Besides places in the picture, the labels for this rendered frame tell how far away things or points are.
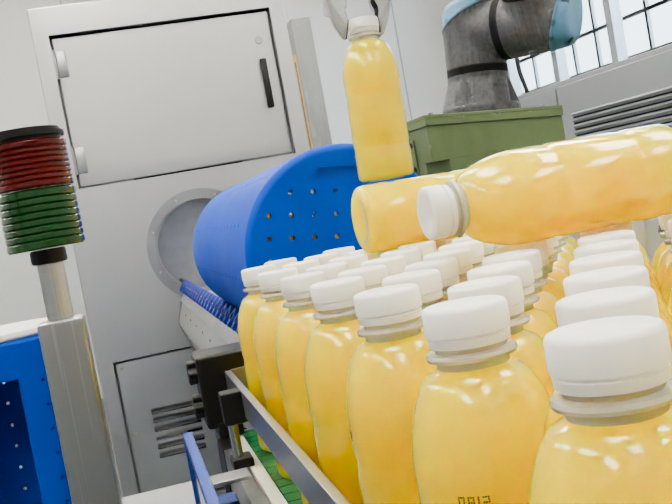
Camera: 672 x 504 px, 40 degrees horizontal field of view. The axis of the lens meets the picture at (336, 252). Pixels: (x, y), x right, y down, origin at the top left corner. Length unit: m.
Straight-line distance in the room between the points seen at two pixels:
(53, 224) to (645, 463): 0.58
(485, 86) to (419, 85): 5.21
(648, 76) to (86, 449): 2.56
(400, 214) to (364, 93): 0.25
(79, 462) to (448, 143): 1.00
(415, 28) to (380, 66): 5.91
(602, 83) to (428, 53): 3.81
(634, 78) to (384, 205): 2.32
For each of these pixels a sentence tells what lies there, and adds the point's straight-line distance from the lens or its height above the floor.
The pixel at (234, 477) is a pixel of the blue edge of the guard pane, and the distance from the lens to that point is 0.89.
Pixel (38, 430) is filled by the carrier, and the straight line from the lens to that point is 1.67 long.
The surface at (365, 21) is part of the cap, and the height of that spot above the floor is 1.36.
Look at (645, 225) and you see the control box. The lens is 1.05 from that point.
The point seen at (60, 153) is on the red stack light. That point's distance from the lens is 0.80.
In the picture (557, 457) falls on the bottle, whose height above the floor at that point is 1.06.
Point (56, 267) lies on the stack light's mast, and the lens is 0.81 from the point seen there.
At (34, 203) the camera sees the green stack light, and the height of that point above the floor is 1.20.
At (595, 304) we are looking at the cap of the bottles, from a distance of 0.37.
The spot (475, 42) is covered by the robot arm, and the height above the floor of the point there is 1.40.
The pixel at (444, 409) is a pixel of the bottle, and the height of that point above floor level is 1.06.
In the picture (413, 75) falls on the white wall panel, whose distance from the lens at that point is 6.98.
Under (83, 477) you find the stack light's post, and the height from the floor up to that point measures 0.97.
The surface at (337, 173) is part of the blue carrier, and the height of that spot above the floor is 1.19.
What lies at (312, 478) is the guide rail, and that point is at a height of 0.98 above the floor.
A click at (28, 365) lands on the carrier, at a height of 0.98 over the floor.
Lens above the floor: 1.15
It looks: 3 degrees down
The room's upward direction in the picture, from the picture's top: 10 degrees counter-clockwise
